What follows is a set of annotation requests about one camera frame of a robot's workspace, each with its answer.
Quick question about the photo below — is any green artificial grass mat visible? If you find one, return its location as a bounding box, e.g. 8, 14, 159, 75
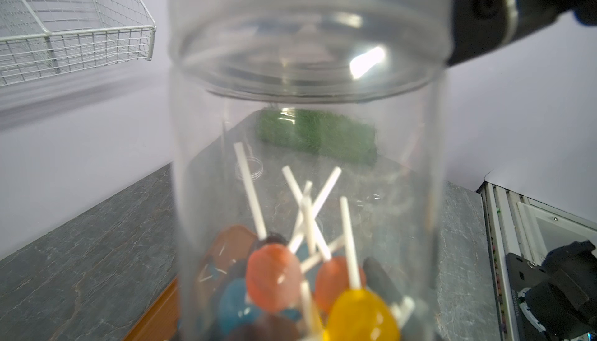
256, 108, 378, 165

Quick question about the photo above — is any clear plastic jar lid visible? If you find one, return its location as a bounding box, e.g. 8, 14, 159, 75
247, 157, 264, 181

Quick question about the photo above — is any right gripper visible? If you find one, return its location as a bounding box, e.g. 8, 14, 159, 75
447, 0, 596, 67

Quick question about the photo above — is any clear jar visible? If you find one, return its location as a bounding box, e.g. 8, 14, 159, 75
169, 0, 452, 340

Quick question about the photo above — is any orange wooden tray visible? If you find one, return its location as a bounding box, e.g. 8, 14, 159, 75
123, 278, 180, 341

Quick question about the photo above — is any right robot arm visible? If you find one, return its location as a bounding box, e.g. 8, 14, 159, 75
447, 0, 596, 67

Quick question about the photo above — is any white wire wall basket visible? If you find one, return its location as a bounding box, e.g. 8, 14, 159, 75
1, 0, 157, 86

